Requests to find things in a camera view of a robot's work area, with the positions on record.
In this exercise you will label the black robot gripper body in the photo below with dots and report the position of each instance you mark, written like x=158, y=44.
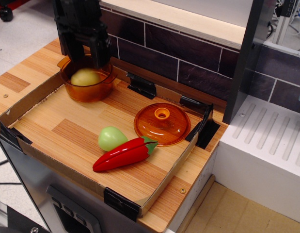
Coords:
x=79, y=20

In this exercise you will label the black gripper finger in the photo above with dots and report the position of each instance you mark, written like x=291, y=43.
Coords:
x=100, y=51
x=71, y=47

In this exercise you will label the yellow plastic potato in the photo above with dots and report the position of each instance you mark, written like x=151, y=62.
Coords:
x=85, y=77

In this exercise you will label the orange transparent pot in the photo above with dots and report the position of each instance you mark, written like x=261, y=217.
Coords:
x=90, y=93

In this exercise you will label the cardboard fence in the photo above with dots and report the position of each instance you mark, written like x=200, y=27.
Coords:
x=57, y=132

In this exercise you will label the orange transparent pot lid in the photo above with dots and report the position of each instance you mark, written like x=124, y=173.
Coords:
x=163, y=122

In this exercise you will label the black caster wheel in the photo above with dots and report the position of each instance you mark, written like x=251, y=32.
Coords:
x=6, y=14

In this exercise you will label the green plastic pear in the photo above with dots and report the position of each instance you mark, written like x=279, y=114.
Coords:
x=111, y=137

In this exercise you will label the red plastic chili pepper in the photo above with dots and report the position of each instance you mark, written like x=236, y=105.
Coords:
x=133, y=151

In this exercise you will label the toy oven front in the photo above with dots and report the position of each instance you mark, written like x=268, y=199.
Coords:
x=63, y=206

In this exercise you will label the white drying rack sink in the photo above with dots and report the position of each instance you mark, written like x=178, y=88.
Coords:
x=259, y=156

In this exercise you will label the dark grey vertical post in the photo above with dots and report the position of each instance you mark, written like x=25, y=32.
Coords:
x=254, y=37

